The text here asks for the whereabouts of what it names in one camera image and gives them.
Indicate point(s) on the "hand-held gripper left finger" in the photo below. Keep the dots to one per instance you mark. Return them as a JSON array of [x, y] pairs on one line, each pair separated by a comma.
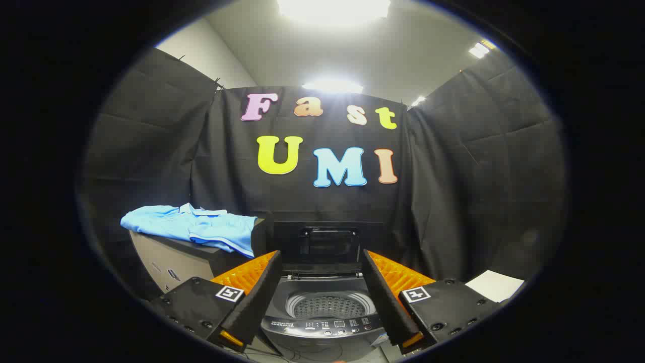
[[254, 302]]

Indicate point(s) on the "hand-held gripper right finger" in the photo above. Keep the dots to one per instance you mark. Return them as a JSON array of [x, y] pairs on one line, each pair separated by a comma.
[[388, 302]]

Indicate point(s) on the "dark grey washing machine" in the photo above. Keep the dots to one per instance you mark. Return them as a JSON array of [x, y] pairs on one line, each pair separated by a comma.
[[322, 335]]

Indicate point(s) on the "light blue polo shirt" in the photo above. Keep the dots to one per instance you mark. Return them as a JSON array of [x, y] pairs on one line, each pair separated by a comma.
[[201, 227]]

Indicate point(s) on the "grey cabinet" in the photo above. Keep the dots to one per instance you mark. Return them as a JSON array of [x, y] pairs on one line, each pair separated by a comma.
[[191, 259]]

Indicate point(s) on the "white flat board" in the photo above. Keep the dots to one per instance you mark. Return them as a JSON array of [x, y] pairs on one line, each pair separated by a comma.
[[496, 286]]

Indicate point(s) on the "black backdrop cloth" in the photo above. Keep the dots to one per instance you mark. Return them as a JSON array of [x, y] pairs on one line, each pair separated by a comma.
[[453, 191]]

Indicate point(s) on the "small ceiling light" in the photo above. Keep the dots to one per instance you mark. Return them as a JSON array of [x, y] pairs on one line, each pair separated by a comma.
[[479, 49], [418, 101]]

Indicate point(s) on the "large ceiling light panel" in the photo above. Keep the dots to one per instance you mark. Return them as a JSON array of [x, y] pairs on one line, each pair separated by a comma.
[[333, 9]]

